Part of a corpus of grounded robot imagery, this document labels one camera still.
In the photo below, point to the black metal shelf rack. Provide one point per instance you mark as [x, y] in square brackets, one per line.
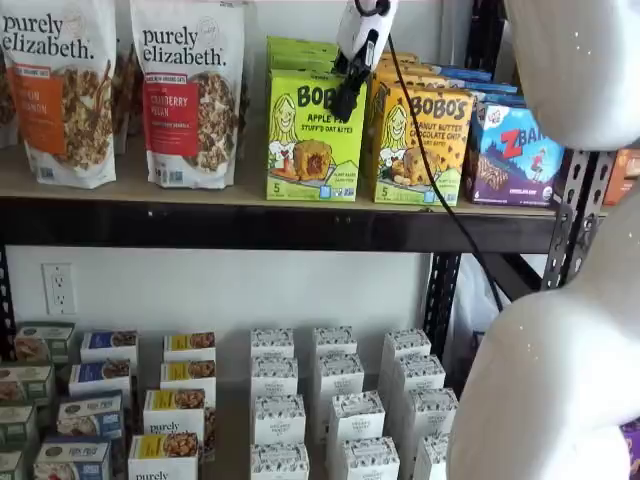
[603, 185]
[250, 225]

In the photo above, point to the orange label granola bag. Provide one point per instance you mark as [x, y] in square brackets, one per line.
[60, 100]

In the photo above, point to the yellow label granola box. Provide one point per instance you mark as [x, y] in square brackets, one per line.
[172, 412]
[190, 345]
[162, 457]
[187, 375]

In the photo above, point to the blue label oatmeal box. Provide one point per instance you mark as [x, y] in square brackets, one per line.
[90, 415]
[110, 345]
[100, 377]
[72, 460]

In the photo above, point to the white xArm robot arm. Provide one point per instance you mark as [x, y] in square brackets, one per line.
[550, 375]

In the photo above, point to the orange snack box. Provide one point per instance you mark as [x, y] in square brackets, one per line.
[625, 175]

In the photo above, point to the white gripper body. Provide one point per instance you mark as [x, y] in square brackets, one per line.
[357, 25]

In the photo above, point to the light wooden shelf board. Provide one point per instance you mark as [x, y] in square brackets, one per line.
[130, 180]
[604, 211]

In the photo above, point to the yellow Bobo's peanut butter box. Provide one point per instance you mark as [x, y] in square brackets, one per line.
[405, 57]
[425, 160]
[415, 70]
[425, 82]

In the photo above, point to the white plastic sheet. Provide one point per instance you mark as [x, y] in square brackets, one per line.
[470, 300]

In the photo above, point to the white wall outlet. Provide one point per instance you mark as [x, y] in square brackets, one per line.
[59, 289]

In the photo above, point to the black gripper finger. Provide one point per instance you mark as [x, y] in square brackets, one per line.
[345, 105]
[350, 62]

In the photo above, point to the green oatmeal box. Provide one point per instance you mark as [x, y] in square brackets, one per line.
[12, 465]
[25, 382]
[17, 425]
[45, 340]

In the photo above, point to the blue Zbar box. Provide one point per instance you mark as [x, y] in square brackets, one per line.
[485, 86]
[500, 98]
[465, 73]
[510, 160]

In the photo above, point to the grey shelf board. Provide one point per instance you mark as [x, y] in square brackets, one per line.
[232, 425]

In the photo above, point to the white patterned carton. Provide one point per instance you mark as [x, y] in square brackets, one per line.
[406, 342]
[280, 420]
[419, 375]
[356, 417]
[371, 460]
[340, 375]
[279, 462]
[274, 375]
[431, 412]
[272, 342]
[430, 460]
[334, 340]

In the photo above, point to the red label granola bag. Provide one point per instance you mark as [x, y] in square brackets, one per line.
[190, 100]

